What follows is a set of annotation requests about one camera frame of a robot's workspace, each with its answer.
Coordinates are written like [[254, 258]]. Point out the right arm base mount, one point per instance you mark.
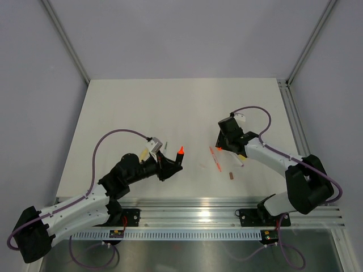
[[255, 216]]

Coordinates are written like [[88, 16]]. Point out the purple white pen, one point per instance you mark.
[[238, 160]]

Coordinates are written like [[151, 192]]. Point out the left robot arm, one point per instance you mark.
[[37, 231]]

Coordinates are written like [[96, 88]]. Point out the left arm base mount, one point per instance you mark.
[[127, 216]]

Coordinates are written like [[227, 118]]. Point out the circuit board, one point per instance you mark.
[[116, 234], [269, 236]]

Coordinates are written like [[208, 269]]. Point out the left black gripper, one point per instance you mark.
[[165, 167]]

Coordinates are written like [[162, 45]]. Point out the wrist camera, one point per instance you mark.
[[239, 117], [153, 146]]

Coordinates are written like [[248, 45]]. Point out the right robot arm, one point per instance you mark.
[[307, 185]]

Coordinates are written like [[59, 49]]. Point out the white cable duct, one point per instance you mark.
[[173, 234]]

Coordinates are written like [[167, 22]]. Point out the left frame post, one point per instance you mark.
[[61, 33]]

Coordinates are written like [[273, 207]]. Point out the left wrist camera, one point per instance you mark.
[[153, 146]]

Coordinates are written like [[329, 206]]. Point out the frame post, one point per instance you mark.
[[61, 33], [312, 40]]

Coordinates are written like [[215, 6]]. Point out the right side aluminium rail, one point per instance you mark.
[[294, 118]]

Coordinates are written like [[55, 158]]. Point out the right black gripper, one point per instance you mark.
[[220, 142]]

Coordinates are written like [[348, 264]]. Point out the orange thin pen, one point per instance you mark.
[[215, 159]]

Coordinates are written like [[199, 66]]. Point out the yellow highlighter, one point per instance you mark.
[[144, 155]]

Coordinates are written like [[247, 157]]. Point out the right circuit board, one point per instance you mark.
[[269, 236]]

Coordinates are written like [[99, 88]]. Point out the right frame post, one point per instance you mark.
[[312, 40]]

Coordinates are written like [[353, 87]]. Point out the black orange highlighter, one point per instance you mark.
[[179, 156]]

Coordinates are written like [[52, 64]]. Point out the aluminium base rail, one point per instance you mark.
[[218, 213]]

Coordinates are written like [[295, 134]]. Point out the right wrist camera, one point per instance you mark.
[[239, 117]]

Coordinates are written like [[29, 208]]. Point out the left circuit board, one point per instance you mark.
[[116, 234]]

